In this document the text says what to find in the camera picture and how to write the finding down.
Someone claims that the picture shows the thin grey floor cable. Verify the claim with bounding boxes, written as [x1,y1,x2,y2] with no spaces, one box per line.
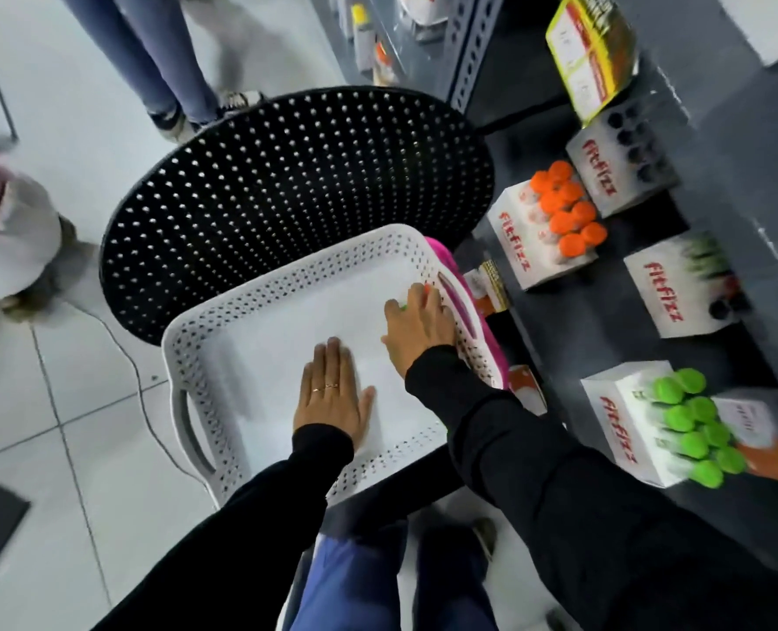
[66,298,213,487]

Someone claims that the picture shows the white perforated plastic basket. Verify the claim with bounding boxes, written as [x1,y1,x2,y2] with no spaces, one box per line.
[160,223,505,509]

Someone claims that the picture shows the person's blue trousers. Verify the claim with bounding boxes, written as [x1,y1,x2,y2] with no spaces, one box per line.
[283,512,502,631]

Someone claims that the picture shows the black perforated plastic chair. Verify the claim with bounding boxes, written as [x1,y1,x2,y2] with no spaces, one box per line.
[99,86,497,346]

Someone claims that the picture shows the person's left forearm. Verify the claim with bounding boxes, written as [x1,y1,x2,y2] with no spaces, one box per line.
[92,423,355,631]

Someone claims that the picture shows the white cap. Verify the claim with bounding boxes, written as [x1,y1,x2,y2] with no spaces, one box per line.
[0,171,64,303]

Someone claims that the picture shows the grey slotted metal rack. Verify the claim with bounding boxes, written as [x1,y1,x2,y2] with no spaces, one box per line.
[309,0,507,114]

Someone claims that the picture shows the person's left hand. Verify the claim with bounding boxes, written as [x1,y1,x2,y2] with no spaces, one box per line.
[292,337,377,452]

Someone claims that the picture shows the pink plastic basket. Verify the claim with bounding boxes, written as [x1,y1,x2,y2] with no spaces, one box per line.
[423,236,512,391]

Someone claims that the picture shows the person's right hand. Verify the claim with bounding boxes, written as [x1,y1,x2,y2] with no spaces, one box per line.
[380,281,459,380]

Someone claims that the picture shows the orange and white box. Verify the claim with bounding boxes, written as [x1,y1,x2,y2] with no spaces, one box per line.
[714,390,778,487]

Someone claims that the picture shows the assorted packaged goods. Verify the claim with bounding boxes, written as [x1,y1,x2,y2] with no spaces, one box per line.
[326,0,455,86]

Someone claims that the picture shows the cluster of orange-capped tubes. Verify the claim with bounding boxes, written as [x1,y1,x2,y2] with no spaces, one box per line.
[519,160,609,260]

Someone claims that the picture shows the black and white sneaker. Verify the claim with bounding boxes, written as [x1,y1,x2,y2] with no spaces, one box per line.
[217,89,266,117]
[149,103,198,145]

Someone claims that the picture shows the person's right forearm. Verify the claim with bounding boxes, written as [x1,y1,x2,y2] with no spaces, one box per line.
[404,344,778,631]

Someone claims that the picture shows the cluster of green-capped tubes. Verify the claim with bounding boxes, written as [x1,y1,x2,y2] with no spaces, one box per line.
[632,367,749,491]

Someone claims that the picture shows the small orange white packet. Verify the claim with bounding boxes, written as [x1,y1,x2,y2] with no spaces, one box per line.
[506,364,549,417]
[462,259,512,318]

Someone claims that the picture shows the yellow product box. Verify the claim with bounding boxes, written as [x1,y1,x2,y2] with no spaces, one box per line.
[545,0,639,125]

